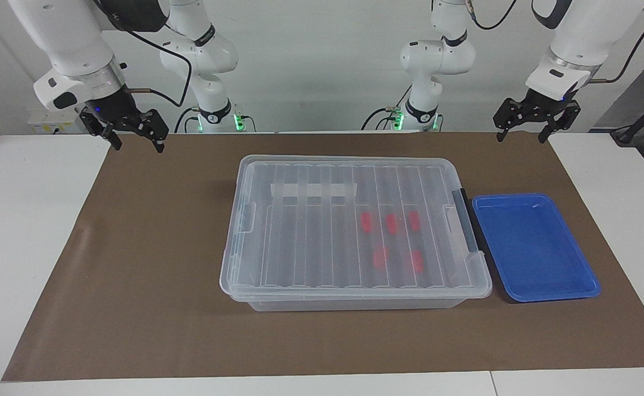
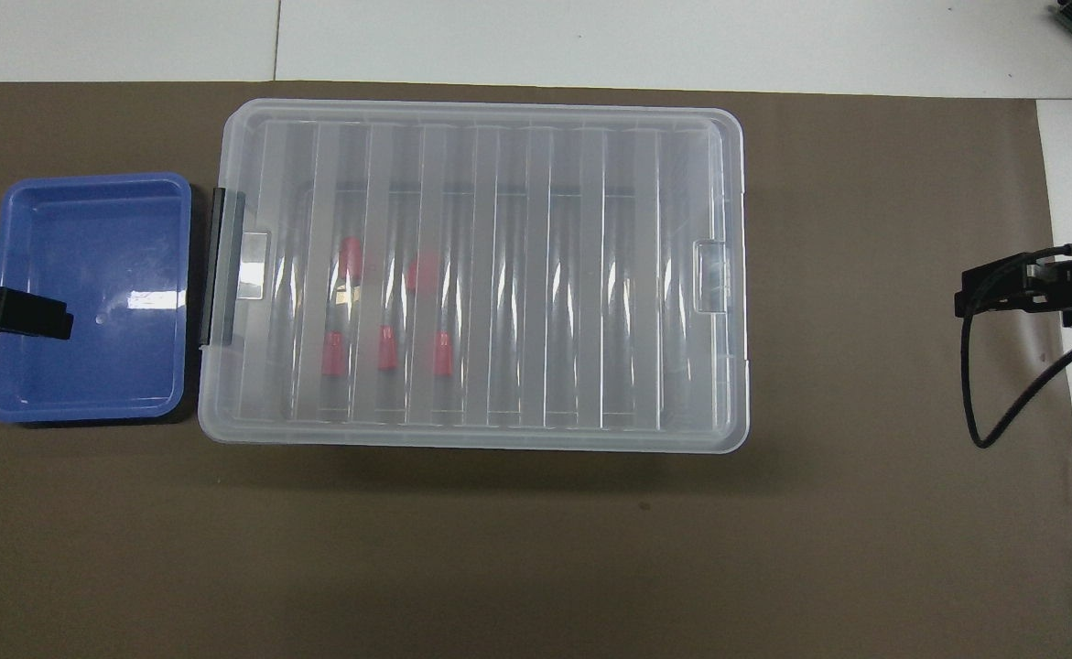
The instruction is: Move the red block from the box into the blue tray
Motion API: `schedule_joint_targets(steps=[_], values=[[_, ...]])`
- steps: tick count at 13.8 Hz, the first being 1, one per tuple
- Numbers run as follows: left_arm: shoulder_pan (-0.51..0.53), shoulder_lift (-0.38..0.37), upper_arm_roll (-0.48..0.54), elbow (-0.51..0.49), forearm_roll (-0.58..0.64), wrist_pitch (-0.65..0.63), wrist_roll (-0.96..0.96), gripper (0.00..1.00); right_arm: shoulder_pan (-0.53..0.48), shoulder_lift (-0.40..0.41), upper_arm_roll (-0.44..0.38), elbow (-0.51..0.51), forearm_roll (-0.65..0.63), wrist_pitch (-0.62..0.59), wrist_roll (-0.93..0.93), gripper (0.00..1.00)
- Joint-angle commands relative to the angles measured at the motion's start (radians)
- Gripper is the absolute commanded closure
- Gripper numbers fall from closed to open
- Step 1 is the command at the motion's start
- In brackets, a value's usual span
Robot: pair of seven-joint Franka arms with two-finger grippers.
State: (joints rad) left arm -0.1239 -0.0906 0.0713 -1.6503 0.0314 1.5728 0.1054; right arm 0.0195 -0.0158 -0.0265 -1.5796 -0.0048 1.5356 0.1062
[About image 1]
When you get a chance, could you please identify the black left base cables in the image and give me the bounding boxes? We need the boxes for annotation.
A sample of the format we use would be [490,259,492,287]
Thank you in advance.
[361,82,413,131]

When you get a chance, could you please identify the black box latch handle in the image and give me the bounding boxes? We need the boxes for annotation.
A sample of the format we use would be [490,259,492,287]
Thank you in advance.
[452,189,486,255]

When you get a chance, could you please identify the clear plastic storage box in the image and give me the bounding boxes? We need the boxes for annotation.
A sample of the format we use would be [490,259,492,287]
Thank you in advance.
[220,156,493,312]

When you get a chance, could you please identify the black stand with base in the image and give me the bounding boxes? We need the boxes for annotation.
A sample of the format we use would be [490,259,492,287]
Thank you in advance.
[610,85,644,147]

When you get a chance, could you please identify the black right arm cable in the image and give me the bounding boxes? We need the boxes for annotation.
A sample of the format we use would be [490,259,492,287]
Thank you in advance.
[93,0,194,108]

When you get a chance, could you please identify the black base cables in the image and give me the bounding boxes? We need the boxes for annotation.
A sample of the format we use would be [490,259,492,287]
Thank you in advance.
[174,106,256,134]
[361,82,413,131]

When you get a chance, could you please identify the clear ribbed plastic lid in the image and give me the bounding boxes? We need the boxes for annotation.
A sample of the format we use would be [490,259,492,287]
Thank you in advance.
[220,156,493,301]

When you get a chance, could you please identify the brown table mat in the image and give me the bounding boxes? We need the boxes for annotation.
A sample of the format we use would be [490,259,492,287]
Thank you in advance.
[1,131,644,382]

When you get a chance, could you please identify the blue plastic tray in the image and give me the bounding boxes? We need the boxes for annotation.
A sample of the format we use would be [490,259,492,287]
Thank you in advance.
[471,193,601,303]

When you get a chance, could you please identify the white wall socket box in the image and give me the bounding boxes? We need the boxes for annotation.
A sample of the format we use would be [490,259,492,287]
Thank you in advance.
[27,107,87,135]

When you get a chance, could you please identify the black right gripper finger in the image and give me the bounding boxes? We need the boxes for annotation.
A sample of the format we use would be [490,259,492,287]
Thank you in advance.
[101,122,123,151]
[147,128,167,154]

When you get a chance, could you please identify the black right base cables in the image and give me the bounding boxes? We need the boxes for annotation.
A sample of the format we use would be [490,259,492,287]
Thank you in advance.
[174,106,256,134]

